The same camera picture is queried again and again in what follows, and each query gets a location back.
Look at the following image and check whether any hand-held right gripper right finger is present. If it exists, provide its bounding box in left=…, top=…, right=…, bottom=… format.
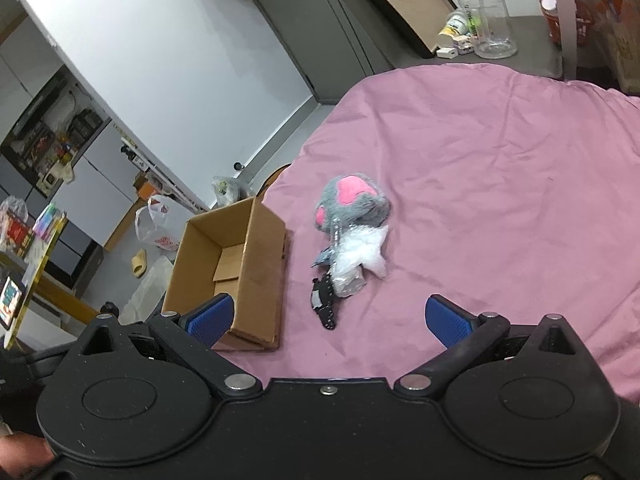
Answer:
left=394, top=295, right=596, bottom=401

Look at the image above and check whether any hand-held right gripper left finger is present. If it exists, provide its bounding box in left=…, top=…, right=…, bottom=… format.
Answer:
left=75, top=294, right=262, bottom=400

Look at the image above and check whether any brown cardboard box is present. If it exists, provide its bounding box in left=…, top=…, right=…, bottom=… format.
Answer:
left=161, top=196, right=290, bottom=352

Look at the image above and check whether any grey and pink plush toy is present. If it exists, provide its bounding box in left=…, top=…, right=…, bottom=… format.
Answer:
left=313, top=174, right=391, bottom=236

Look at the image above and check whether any white plastic sheet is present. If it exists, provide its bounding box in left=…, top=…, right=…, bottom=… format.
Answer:
left=124, top=257, right=174, bottom=322

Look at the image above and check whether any white star plush in bag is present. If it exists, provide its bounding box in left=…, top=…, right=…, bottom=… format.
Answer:
left=327, top=224, right=391, bottom=298

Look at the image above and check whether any white plastic shopping bag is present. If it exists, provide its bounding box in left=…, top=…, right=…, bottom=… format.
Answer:
left=135, top=194, right=193, bottom=252

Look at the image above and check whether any clear plastic bag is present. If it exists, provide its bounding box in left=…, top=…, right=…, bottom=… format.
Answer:
left=212, top=176, right=242, bottom=207

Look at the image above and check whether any pink bed sheet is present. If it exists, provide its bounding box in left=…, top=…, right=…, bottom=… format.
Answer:
left=220, top=62, right=640, bottom=406

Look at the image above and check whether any colourful box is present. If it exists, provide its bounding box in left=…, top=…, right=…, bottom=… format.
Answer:
left=32, top=202, right=68, bottom=242

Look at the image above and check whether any small screen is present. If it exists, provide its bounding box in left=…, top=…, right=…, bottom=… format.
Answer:
left=0, top=272, right=27, bottom=332

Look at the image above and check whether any dark display shelf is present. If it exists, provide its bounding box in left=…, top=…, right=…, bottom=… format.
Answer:
left=0, top=67, right=112, bottom=198

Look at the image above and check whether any small white and green bottle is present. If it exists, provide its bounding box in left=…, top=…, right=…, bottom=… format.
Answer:
left=438, top=10, right=481, bottom=41

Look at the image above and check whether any clear plastic water jug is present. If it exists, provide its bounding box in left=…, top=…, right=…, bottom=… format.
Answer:
left=457, top=0, right=518, bottom=59

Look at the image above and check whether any wooden board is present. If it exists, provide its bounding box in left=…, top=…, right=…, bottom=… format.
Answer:
left=345, top=0, right=456, bottom=58

